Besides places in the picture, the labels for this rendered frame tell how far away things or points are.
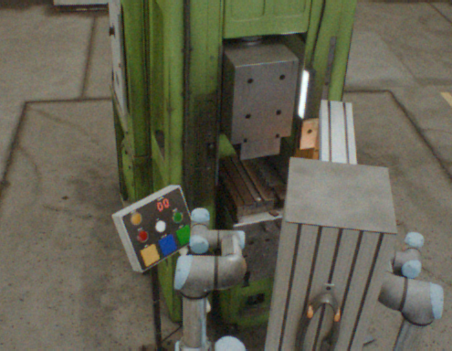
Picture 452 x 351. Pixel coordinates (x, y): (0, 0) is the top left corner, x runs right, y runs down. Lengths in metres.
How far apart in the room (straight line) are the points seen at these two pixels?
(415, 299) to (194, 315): 0.76
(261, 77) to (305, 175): 1.20
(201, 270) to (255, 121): 0.94
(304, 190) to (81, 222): 3.17
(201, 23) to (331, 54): 0.68
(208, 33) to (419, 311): 1.41
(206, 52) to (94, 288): 1.92
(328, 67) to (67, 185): 2.61
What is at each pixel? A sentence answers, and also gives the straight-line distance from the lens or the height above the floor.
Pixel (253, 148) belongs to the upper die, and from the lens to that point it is 2.74.
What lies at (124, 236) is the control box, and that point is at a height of 1.10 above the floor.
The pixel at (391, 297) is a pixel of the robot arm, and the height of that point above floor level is 1.43.
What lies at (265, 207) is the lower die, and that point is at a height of 0.95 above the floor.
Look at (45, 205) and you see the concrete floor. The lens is 4.60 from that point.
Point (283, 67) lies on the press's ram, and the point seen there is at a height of 1.74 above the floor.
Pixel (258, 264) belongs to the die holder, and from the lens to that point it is 3.19.
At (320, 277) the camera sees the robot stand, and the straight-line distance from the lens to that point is 1.39.
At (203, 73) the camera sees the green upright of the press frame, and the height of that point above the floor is 1.67.
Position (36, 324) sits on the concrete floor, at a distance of 3.77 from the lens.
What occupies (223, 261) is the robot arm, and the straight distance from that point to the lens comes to 1.97.
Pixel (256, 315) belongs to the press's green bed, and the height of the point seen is 0.14.
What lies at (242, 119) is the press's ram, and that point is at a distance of 2.63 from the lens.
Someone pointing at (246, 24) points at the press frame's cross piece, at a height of 1.89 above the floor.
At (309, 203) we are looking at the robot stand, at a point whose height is 2.03.
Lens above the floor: 2.86
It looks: 37 degrees down
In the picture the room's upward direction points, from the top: 2 degrees clockwise
